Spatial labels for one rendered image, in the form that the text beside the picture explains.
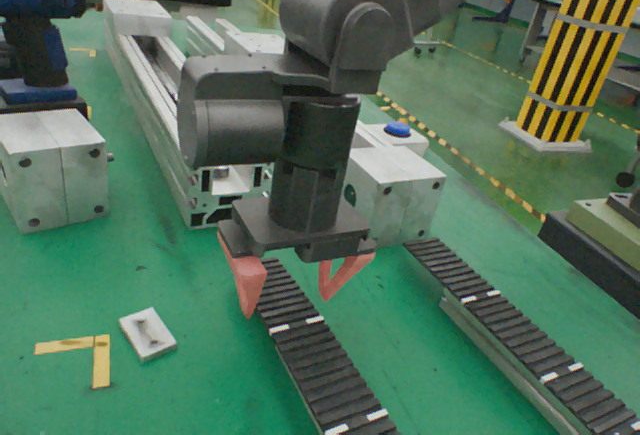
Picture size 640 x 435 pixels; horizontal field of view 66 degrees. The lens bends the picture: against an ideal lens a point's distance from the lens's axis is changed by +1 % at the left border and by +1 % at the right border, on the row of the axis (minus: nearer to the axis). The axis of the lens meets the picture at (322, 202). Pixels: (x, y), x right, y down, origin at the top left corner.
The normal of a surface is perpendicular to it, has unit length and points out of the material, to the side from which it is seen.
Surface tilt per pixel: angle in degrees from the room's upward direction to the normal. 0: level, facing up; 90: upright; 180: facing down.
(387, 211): 90
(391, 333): 0
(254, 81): 91
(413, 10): 93
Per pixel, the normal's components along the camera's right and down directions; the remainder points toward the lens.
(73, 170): 0.63, 0.47
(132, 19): 0.45, 0.50
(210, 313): 0.16, -0.86
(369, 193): -0.88, 0.10
